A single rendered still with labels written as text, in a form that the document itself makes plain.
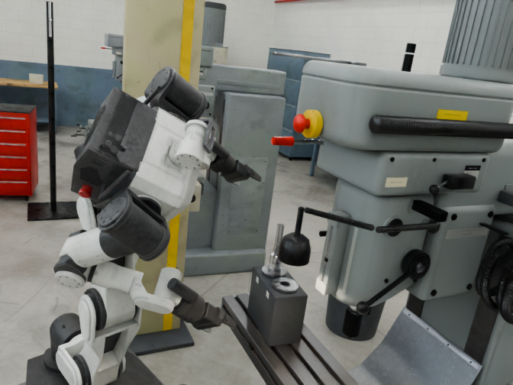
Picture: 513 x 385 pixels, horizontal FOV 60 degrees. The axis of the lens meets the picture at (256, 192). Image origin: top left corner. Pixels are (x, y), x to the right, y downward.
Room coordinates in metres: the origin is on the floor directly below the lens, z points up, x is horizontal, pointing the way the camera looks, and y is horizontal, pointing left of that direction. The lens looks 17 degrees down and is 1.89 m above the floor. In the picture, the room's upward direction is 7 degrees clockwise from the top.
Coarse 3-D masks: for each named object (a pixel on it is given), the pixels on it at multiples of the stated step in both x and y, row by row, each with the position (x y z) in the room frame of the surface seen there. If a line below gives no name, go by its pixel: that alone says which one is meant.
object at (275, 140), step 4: (272, 140) 1.03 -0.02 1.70; (276, 140) 1.02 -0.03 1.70; (280, 140) 1.03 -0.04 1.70; (284, 140) 1.03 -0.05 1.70; (288, 140) 1.04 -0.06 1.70; (292, 140) 1.04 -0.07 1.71; (296, 140) 1.05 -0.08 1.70; (300, 140) 1.06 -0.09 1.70; (304, 140) 1.06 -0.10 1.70; (308, 140) 1.07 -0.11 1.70; (312, 140) 1.08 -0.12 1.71; (316, 140) 1.08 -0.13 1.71; (320, 140) 1.09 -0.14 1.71; (276, 144) 1.03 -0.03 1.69; (280, 144) 1.03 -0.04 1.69; (284, 144) 1.03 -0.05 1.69; (288, 144) 1.04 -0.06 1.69; (292, 144) 1.04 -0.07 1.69
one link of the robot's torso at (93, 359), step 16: (80, 304) 1.27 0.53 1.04; (80, 320) 1.27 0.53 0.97; (128, 320) 1.36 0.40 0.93; (96, 336) 1.25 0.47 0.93; (112, 336) 1.34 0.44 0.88; (128, 336) 1.33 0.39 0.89; (80, 352) 1.38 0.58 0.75; (96, 352) 1.25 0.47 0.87; (112, 352) 1.39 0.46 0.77; (80, 368) 1.33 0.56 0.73; (96, 368) 1.29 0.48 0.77; (112, 368) 1.36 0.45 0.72; (96, 384) 1.33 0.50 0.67
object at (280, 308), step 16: (256, 272) 1.44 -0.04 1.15; (288, 272) 1.46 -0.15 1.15; (256, 288) 1.42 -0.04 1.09; (272, 288) 1.33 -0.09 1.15; (288, 288) 1.32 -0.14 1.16; (256, 304) 1.40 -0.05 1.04; (272, 304) 1.29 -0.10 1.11; (288, 304) 1.29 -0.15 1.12; (304, 304) 1.31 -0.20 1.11; (256, 320) 1.38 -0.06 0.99; (272, 320) 1.27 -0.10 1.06; (288, 320) 1.29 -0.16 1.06; (272, 336) 1.28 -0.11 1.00; (288, 336) 1.30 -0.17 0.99
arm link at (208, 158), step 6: (216, 144) 1.49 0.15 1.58; (216, 150) 1.49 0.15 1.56; (222, 150) 1.50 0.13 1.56; (204, 156) 1.48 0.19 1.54; (210, 156) 1.49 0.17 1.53; (216, 156) 1.52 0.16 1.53; (222, 156) 1.51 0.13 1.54; (228, 156) 1.52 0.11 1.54; (204, 162) 1.46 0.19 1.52; (210, 162) 1.49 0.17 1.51; (216, 162) 1.52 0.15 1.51; (222, 162) 1.53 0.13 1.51; (204, 168) 1.50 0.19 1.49; (210, 168) 1.53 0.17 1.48; (216, 168) 1.53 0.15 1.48
